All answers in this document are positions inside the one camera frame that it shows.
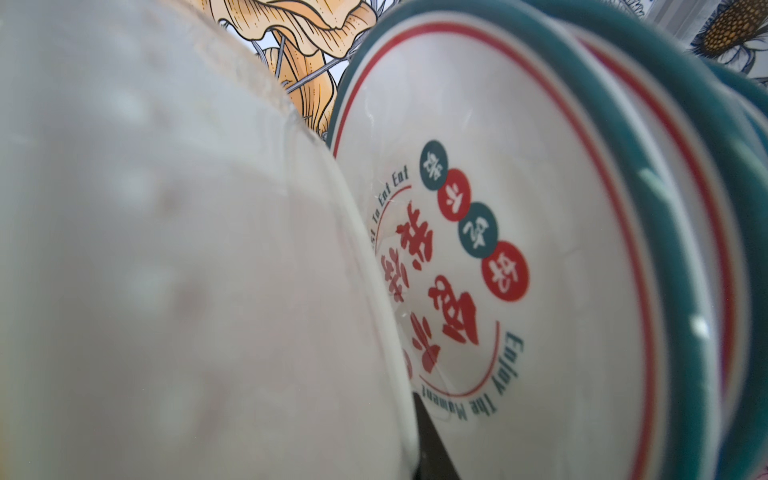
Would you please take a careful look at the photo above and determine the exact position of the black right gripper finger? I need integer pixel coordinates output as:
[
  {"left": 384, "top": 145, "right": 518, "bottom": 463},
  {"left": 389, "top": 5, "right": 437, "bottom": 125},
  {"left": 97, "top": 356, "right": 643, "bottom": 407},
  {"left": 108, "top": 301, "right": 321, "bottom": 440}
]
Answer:
[{"left": 413, "top": 393, "right": 460, "bottom": 480}]

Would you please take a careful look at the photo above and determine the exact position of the green rim printed plate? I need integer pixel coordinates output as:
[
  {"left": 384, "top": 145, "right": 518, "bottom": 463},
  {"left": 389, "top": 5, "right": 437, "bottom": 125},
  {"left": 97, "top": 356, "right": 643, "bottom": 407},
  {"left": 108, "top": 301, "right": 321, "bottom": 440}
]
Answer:
[{"left": 327, "top": 1, "right": 719, "bottom": 479}]

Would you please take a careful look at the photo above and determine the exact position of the yellow rim dotted plate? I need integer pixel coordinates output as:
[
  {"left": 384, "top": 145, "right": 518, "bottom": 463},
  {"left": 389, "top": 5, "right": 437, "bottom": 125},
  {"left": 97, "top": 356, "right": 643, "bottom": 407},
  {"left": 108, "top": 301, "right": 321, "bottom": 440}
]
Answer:
[{"left": 1, "top": 1, "right": 419, "bottom": 479}]

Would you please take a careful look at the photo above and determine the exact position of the right aluminium corner post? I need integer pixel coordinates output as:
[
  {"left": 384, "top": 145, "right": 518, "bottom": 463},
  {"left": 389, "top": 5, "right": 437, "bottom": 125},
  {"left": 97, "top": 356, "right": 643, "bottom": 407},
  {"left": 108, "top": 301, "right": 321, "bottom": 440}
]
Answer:
[{"left": 646, "top": 0, "right": 718, "bottom": 36}]

